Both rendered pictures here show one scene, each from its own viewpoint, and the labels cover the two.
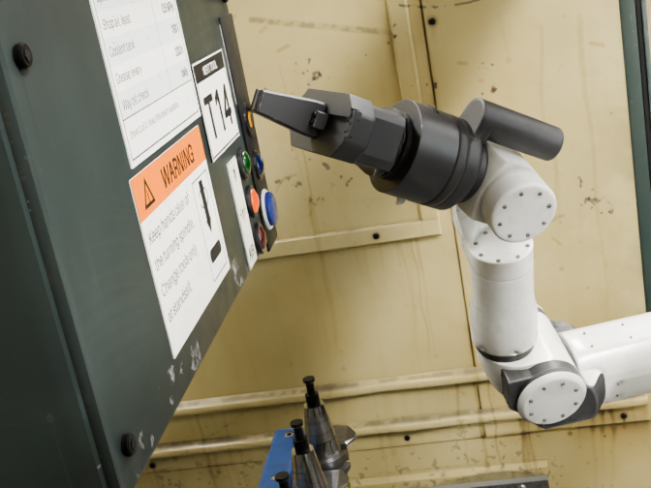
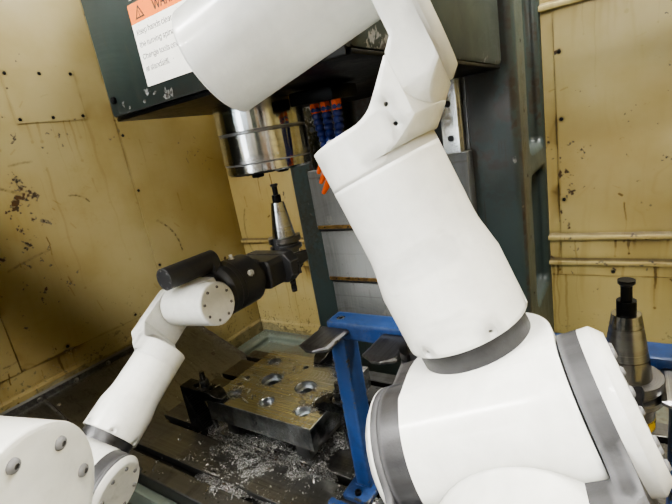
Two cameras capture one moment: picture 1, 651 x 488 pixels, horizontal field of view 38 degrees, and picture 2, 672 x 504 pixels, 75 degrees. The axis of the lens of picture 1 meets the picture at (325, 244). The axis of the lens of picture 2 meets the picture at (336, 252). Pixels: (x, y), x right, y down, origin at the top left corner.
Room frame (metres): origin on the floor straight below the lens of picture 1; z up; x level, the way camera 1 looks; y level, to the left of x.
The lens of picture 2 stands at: (0.99, -0.42, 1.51)
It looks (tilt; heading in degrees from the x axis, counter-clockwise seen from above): 15 degrees down; 116
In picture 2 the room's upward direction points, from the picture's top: 10 degrees counter-clockwise
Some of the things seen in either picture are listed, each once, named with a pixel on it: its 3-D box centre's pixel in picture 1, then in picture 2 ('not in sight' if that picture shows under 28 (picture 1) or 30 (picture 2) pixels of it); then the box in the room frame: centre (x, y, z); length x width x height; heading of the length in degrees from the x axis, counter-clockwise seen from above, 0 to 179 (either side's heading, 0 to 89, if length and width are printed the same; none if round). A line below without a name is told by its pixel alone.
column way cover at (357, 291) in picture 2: not in sight; (394, 252); (0.61, 0.74, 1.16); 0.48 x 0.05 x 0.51; 171
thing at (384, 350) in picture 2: not in sight; (386, 350); (0.79, 0.10, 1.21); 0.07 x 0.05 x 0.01; 81
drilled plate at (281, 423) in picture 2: not in sight; (290, 392); (0.46, 0.31, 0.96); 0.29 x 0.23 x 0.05; 171
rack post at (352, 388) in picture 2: not in sight; (356, 411); (0.69, 0.17, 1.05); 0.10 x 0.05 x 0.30; 81
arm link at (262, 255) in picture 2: not in sight; (253, 273); (0.52, 0.20, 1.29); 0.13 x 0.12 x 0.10; 171
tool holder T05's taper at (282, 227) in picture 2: not in sight; (280, 219); (0.54, 0.30, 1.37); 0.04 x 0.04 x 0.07
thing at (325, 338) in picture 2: not in sight; (322, 340); (0.69, 0.11, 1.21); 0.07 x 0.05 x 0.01; 81
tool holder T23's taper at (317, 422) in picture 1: (318, 427); (626, 344); (1.07, 0.05, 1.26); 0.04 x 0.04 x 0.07
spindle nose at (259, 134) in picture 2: not in sight; (263, 137); (0.54, 0.30, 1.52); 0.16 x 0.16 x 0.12
